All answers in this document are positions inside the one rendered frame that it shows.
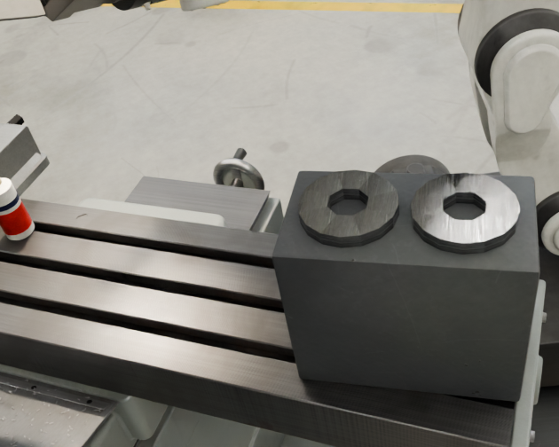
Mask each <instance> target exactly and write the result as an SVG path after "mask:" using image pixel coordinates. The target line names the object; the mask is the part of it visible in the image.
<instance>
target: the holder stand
mask: <svg viewBox="0 0 559 447"><path fill-rule="evenodd" d="M272 261H273V266H274V270H275V273H276V278H277V281H278V286H279V292H280V297H281V300H282V304H283V309H284V312H285V317H286V321H287V328H288V331H289V336H290V340H291V343H292V348H293V351H294V355H295V362H296V367H297V371H298V374H299V377H300V378H301V379H305V380H321V381H329V382H338V383H346V384H354V385H363V386H371V387H379V388H395V389H403V390H412V391H421V392H430V393H438V394H446V395H455V396H470V397H479V398H487V399H495V400H504V401H512V402H518V401H519V400H520V398H521V392H522V386H523V381H524V370H525V365H526V358H527V353H528V348H529V341H530V336H531V325H532V320H533V314H534V308H535V302H536V297H537V291H538V285H539V275H540V266H539V238H538V223H537V208H536V193H535V180H534V178H533V177H532V176H488V175H480V174H474V173H468V172H463V173H454V174H415V173H379V172H368V171H362V170H356V169H353V170H344V171H306V170H302V171H299V172H298V174H297V178H296V180H295V185H294V188H293V191H292V194H291V197H290V200H289V203H288V205H287V210H286V214H285V216H284V219H283V222H282V225H281V227H280V231H279V236H278V238H277V241H276V244H275V248H274V250H273V253H272Z"/></svg>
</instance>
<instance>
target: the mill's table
mask: <svg viewBox="0 0 559 447"><path fill-rule="evenodd" d="M21 201H22V202H23V204H24V206H25V208H26V210H27V212H28V213H29V215H30V217H31V219H32V221H33V223H34V225H35V228H34V230H33V232H32V233H31V234H30V235H29V236H28V237H26V238H24V239H21V240H10V239H8V238H7V236H6V235H5V233H4V231H3V229H2V228H1V226H0V364H2V365H9V366H12V367H16V368H20V369H23V370H27V371H30V372H34V373H41V374H44V375H49V376H52V377H56V378H60V379H63V380H70V381H73V382H77V383H81V384H84V385H88V386H92V387H95V388H102V389H105V390H109V391H113V392H116V393H120V394H124V395H128V396H134V397H138V398H142V399H145V400H149V401H153V402H156V403H160V404H166V405H170V406H174V407H177V408H181V409H185V410H188V411H192V412H199V413H203V414H207V415H210V416H214V417H218V418H221V419H225V420H231V421H235V422H239V423H242V424H246V425H250V426H253V427H260V428H263V429H267V430H271V431H275V432H279V433H282V434H286V435H292V436H296V437H300V438H303V439H307V440H311V441H314V442H318V443H324V444H328V445H332V446H335V447H529V443H530V442H532V443H533V442H534V437H535V431H531V418H532V409H533V405H535V404H537V402H538V398H539V388H540V381H541V374H542V364H543V359H542V357H541V356H539V341H540V332H541V324H542V322H544V323H546V319H547V313H545V312H543V306H544V298H545V289H546V282H545V281H544V280H539V285H538V291H537V297H536V302H535V308H534V314H533V320H532V325H531V336H530V341H529V348H528V353H527V358H526V365H525V370H524V381H523V386H522V392H521V398H520V400H519V401H518V402H512V401H504V400H495V399H487V398H479V397H470V396H455V395H446V394H438V393H430V392H421V391H412V390H403V389H395V388H379V387H371V386H363V385H354V384H346V383H338V382H329V381H321V380H305V379H301V378H300V377H299V374H298V371H297V367H296V362H295V355H294V351H293V348H292V343H291V340H290V336H289V331H288V328H287V321H286V317H285V312H284V309H283V304H282V300H281V297H280V290H279V286H278V281H277V278H276V273H275V270H274V266H273V261H272V253H273V250H274V248H275V244H276V241H277V238H278V236H279V234H274V233H268V232H260V231H249V230H242V229H236V228H230V227H224V226H216V225H210V224H204V223H192V222H186V221H179V220H172V219H166V218H160V217H153V216H142V215H135V214H128V213H122V212H115V211H109V210H103V209H96V208H84V207H77V206H71V205H65V204H59V203H52V202H46V201H40V200H27V199H21Z"/></svg>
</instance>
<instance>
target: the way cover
mask: <svg viewBox="0 0 559 447"><path fill-rule="evenodd" d="M25 380H26V378H22V377H19V376H15V375H11V374H8V373H4V372H0V381H1V382H0V386H1V388H0V397H2V398H1V400H0V402H2V403H0V419H1V418H4V417H5V419H4V420H0V447H12V446H13V447H84V446H85V444H86V443H87V442H88V441H89V440H90V439H91V438H92V436H93V435H94V434H95V433H96V432H97V430H98V429H99V428H100V426H101V425H102V424H103V423H104V421H105V420H106V419H107V418H108V416H109V415H110V414H111V413H112V411H113V410H114V409H115V407H116V406H117V405H118V404H119V403H120V402H119V401H114V400H110V399H106V398H103V397H99V396H94V395H90V394H86V393H83V392H79V391H75V390H72V389H68V388H62V387H58V386H54V385H51V384H47V383H43V382H40V381H36V380H30V379H28V381H25ZM7 382H9V383H7ZM16 387H18V388H16ZM27 388H28V391H27ZM34 388H35V389H34ZM15 389H17V390H16V391H14V390H15ZM54 389H57V390H54ZM9 390H10V391H11V393H10V392H8V391H9ZM47 390H50V391H47ZM34 392H37V393H36V394H35V395H34V394H33V393H34ZM38 392H40V393H38ZM55 396H57V397H55ZM88 396H89V397H90V398H86V397H88ZM65 399H68V400H66V401H65ZM78 399H80V400H78ZM56 401H58V402H57V403H56ZM22 404H23V406H21V405H22ZM44 404H45V405H44ZM48 404H49V405H50V406H48ZM12 406H13V407H14V409H11V408H12ZM85 408H86V411H83V412H82V410H85ZM100 408H101V409H102V410H100V412H99V411H94V410H99V409H100ZM22 409H24V411H22ZM39 409H40V411H38V412H37V410H39ZM68 409H69V411H68ZM30 412H31V413H30ZM61 412H64V413H62V414H60V413H61ZM17 413H18V414H17ZM29 413H30V415H28V414H29ZM49 413H51V414H50V415H48V414H49ZM16 414H17V415H16ZM25 414H27V415H25ZM77 414H79V415H78V416H76V415H77ZM15 415H16V416H15ZM70 416H71V417H70ZM69 417H70V418H69ZM33 418H34V419H33ZM32 419H33V420H32ZM12 420H15V421H12ZM31 420H32V421H31ZM86 421H87V422H86ZM45 422H48V423H47V424H45ZM52 422H53V423H52ZM85 422H86V424H85ZM49 423H52V424H49ZM31 424H32V425H33V426H31ZM29 426H30V427H29ZM69 426H70V427H69ZM70 428H72V429H70ZM40 429H42V431H43V432H41V430H40ZM68 429H69V431H67V430H68ZM44 432H47V433H44ZM6 433H8V434H6ZM67 434H70V436H68V435H67ZM5 435H8V436H5ZM12 435H13V439H12ZM24 436H25V437H24ZM28 438H30V440H29V439H28ZM42 440H43V441H42ZM56 440H57V442H56ZM72 440H73V442H72ZM15 441H17V442H16V443H14V442H15ZM41 441H42V442H41ZM10 443H13V445H10ZM51 443H55V444H51ZM1 445H2V446H1ZM16 445H17V446H16ZM30 445H33V446H30Z"/></svg>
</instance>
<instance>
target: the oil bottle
mask: <svg viewBox="0 0 559 447"><path fill-rule="evenodd" d="M0 226H1V228H2V229H3V231H4V233H5V235H6V236H7V238H8V239H10V240H21V239H24V238H26V237H28V236H29V235H30V234H31V233H32V232H33V230H34V228H35V225H34V223H33V221H32V219H31V217H30V215H29V213H28V212H27V210H26V208H25V206H24V204H23V202H22V201H21V199H20V196H19V195H18V193H17V192H16V190H15V188H14V186H13V185H12V182H11V180H10V179H8V178H0Z"/></svg>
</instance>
